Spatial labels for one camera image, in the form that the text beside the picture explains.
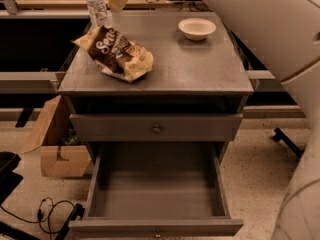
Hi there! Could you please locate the brown chip bag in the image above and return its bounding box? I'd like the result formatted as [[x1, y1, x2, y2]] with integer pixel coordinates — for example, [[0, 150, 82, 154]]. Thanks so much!
[[73, 25, 154, 82]]

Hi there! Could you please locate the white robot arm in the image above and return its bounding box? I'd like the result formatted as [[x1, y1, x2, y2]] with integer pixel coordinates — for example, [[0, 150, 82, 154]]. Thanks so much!
[[202, 0, 320, 240]]

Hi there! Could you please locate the grey drawer cabinet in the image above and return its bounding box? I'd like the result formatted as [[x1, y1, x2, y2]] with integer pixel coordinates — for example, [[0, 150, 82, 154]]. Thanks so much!
[[59, 10, 253, 157]]

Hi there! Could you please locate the closed grey top drawer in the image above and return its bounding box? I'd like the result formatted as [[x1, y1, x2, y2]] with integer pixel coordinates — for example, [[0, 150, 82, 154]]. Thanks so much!
[[70, 114, 242, 142]]

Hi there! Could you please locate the open grey middle drawer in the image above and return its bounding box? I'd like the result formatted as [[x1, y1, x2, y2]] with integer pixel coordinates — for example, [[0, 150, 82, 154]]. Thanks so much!
[[70, 142, 243, 238]]

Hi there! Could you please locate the clear plastic water bottle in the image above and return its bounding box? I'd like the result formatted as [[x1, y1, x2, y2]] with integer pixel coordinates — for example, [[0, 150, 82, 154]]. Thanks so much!
[[87, 0, 108, 27]]

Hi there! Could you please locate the white paper bowl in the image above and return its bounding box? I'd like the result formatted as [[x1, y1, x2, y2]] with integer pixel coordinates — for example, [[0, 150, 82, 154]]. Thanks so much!
[[178, 18, 216, 41]]

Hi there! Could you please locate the brown cardboard box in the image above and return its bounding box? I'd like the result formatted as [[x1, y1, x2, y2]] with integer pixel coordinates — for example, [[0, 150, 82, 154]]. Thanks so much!
[[21, 95, 91, 178]]

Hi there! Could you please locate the black stand leg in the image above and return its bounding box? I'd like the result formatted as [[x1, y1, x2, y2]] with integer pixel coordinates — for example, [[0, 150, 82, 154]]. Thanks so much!
[[272, 128, 304, 159]]

